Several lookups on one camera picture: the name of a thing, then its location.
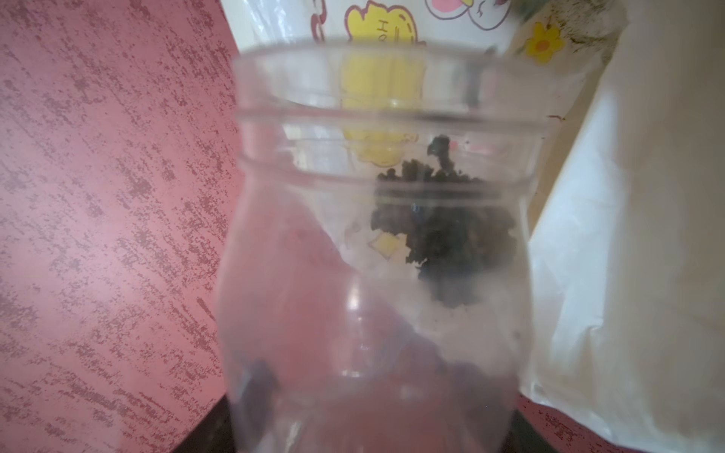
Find white printed bin liner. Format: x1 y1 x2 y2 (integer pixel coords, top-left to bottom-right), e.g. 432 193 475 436
223 1 724 452

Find dark tea leaves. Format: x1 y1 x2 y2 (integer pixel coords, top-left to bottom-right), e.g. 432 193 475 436
370 135 517 309

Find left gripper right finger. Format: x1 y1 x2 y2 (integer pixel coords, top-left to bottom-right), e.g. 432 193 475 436
447 364 555 452

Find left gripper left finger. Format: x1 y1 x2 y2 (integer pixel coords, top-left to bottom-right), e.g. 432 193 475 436
173 361 279 453

